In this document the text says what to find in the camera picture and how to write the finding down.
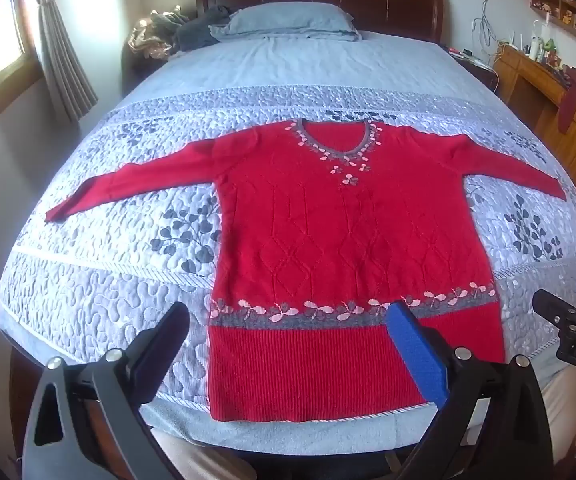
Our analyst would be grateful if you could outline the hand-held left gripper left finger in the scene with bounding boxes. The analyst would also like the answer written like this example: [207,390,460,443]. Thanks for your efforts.
[20,301,191,480]

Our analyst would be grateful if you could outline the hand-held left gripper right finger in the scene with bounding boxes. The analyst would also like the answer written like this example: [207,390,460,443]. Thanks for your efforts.
[386,301,555,480]

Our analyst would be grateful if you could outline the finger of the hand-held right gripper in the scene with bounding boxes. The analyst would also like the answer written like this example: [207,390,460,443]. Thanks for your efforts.
[532,289,576,334]

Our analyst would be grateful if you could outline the red knitted sweater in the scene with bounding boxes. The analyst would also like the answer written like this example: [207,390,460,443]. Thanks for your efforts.
[44,119,568,422]

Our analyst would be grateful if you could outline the pile of dark clothes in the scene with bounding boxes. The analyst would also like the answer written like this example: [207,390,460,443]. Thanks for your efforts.
[128,5,233,60]

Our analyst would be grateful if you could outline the blue-grey quilted bedspread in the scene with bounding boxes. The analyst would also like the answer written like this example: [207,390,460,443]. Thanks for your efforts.
[0,30,576,453]

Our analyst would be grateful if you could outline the person's light trousers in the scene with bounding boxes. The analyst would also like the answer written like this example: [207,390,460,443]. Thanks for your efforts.
[150,360,576,480]

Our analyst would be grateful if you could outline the wooden desk cabinet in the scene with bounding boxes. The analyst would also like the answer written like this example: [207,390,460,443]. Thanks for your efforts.
[493,42,576,233]

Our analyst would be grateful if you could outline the dark red hanging cloth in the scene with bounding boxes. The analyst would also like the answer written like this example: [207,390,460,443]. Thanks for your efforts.
[557,66,576,133]

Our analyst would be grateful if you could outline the dark wooden nightstand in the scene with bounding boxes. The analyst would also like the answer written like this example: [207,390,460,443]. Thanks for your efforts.
[445,46,500,93]

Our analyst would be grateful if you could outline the grey curtain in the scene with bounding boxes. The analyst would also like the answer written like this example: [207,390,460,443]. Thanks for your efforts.
[18,0,100,123]

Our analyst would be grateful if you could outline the blue-grey pillow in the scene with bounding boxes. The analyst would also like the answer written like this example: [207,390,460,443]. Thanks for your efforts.
[209,2,363,43]

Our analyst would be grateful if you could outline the white wall cables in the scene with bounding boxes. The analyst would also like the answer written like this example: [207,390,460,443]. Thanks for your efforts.
[470,0,506,68]

